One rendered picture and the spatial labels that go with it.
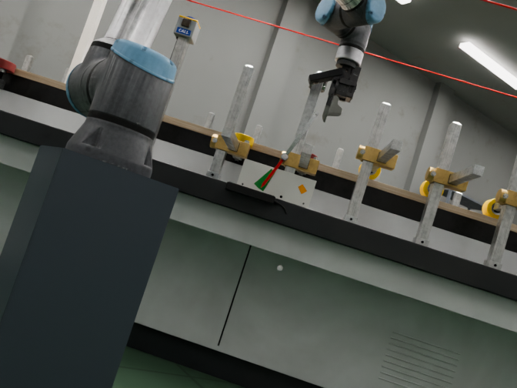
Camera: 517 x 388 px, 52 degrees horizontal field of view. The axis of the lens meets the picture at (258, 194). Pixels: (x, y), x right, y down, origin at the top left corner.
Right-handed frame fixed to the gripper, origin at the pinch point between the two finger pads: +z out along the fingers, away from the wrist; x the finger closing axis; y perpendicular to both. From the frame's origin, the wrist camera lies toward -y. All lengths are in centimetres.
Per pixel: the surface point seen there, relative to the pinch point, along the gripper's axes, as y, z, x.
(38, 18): -276, -82, 282
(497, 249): 69, 24, 6
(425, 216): 43.3, 20.7, 6.2
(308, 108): -5.8, -3.3, 6.1
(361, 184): 19.6, 16.7, 6.2
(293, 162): -5.1, 16.6, 5.4
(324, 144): 10, -93, 489
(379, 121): 19.0, -6.2, 6.2
